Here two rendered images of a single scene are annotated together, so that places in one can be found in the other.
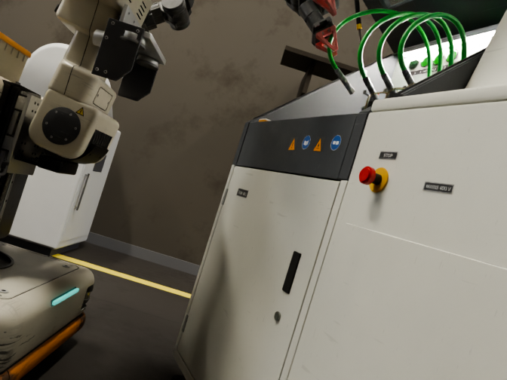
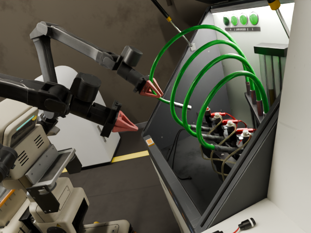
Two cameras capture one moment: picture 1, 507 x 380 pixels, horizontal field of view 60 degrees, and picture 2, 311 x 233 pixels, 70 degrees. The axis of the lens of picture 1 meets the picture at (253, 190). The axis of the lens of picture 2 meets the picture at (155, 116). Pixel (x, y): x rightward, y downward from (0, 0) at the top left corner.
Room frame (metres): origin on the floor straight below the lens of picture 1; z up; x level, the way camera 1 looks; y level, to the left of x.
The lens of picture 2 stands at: (0.59, -0.30, 1.54)
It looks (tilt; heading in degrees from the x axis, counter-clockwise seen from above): 25 degrees down; 16
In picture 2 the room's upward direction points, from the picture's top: 20 degrees counter-clockwise
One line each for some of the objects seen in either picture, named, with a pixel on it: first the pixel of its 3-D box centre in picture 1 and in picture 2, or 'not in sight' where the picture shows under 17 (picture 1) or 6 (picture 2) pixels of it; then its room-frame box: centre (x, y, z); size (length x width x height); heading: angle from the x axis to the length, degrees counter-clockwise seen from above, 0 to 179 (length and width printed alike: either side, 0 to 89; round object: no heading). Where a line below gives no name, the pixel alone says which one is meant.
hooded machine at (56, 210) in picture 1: (56, 148); (77, 117); (2.90, 1.32, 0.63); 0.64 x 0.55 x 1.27; 91
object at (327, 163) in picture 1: (290, 146); (170, 180); (1.30, -0.06, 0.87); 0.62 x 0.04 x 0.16; 25
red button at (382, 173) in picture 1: (371, 177); not in sight; (0.87, -0.22, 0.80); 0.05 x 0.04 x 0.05; 25
